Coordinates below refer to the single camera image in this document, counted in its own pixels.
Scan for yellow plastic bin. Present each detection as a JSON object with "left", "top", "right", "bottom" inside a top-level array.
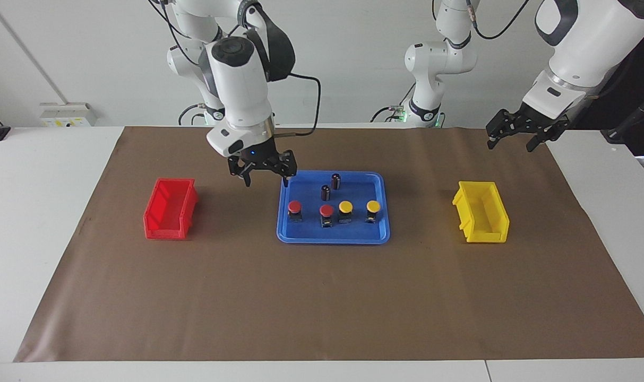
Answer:
[{"left": 452, "top": 181, "right": 510, "bottom": 244}]

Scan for blue plastic tray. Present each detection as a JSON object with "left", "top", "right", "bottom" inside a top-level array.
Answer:
[{"left": 277, "top": 170, "right": 391, "bottom": 245}]

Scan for red plastic bin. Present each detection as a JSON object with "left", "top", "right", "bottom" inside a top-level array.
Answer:
[{"left": 143, "top": 178, "right": 199, "bottom": 240}]

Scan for black stand pole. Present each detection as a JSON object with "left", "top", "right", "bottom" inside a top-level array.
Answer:
[{"left": 606, "top": 88, "right": 644, "bottom": 144}]

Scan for brown table mat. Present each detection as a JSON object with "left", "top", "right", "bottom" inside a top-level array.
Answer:
[{"left": 14, "top": 126, "right": 644, "bottom": 363}]

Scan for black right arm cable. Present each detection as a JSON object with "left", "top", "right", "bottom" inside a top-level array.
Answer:
[{"left": 271, "top": 73, "right": 322, "bottom": 138}]

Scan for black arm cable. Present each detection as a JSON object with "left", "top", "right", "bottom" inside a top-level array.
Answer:
[
  {"left": 271, "top": 73, "right": 322, "bottom": 138},
  {"left": 465, "top": 0, "right": 530, "bottom": 41}
]

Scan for black right base cables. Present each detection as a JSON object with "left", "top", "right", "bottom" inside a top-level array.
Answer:
[{"left": 178, "top": 103, "right": 207, "bottom": 126}]

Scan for black base cables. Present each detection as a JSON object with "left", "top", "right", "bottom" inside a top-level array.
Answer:
[
  {"left": 178, "top": 103, "right": 207, "bottom": 126},
  {"left": 370, "top": 82, "right": 416, "bottom": 124}
]

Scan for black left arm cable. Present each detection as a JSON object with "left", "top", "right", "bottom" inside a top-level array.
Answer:
[{"left": 465, "top": 0, "right": 530, "bottom": 41}]

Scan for black left base cables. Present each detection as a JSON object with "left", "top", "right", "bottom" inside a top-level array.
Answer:
[{"left": 370, "top": 82, "right": 416, "bottom": 124}]

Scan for white wall socket box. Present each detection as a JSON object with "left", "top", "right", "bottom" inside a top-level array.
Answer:
[{"left": 39, "top": 102, "right": 98, "bottom": 127}]

